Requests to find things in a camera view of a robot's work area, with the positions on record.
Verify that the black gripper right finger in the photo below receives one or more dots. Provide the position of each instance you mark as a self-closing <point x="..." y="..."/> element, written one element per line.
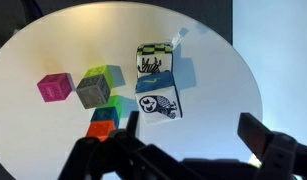
<point x="279" y="156"/>

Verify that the zebra print fabric cube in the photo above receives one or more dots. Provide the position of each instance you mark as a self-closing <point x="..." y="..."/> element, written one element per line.
<point x="154" y="60"/>

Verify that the blue toy block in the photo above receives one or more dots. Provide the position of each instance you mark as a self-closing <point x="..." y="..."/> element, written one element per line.
<point x="104" y="115"/>

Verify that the orange toy block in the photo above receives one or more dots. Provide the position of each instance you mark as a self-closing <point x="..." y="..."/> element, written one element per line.
<point x="99" y="130"/>

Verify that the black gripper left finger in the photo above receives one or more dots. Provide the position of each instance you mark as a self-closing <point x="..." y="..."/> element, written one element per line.
<point x="103" y="160"/>

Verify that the magenta toy block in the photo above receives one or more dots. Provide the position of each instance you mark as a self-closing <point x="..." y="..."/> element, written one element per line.
<point x="54" y="87"/>

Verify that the grey toy block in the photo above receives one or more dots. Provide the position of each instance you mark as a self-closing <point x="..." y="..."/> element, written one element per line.
<point x="93" y="91"/>

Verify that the owl print fabric cube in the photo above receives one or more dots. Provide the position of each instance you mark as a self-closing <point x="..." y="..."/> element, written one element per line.
<point x="158" y="103"/>

